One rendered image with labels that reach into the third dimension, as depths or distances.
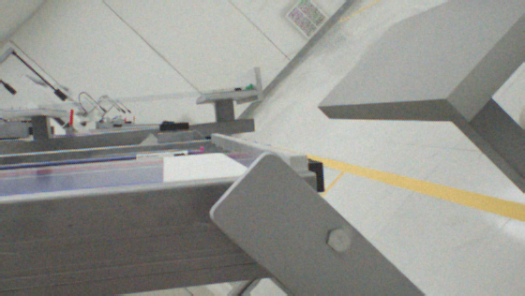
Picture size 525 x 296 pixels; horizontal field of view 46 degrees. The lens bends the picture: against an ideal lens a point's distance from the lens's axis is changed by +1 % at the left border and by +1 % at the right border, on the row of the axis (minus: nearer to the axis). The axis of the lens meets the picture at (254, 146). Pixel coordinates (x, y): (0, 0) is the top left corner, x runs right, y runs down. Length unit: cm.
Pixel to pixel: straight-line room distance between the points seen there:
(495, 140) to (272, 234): 76
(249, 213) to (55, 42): 833
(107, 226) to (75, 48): 823
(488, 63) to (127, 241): 49
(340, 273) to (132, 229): 12
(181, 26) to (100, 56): 115
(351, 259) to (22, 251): 18
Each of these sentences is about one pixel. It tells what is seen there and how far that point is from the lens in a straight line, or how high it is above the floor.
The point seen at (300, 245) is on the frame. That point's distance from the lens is 33.
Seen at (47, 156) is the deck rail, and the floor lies 91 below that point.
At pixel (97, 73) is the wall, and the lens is 852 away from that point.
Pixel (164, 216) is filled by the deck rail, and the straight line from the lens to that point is 37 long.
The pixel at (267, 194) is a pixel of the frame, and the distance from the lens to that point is 33.
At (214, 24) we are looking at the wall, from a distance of 858.
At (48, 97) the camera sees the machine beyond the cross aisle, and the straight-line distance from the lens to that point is 541.
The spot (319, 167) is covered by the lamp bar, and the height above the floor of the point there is 64.
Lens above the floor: 81
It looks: 8 degrees down
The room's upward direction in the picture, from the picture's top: 47 degrees counter-clockwise
